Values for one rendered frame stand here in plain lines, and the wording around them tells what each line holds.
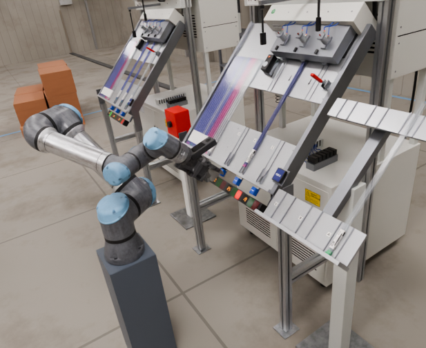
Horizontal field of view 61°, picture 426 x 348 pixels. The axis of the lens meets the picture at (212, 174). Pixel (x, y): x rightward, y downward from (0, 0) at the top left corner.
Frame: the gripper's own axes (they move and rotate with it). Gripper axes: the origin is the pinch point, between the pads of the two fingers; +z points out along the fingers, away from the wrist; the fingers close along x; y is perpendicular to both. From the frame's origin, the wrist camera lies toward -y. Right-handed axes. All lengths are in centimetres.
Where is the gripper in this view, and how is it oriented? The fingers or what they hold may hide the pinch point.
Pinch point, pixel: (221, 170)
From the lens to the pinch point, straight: 142.8
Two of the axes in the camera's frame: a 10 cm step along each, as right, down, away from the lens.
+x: 5.5, 3.4, -7.7
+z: 6.7, 3.8, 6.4
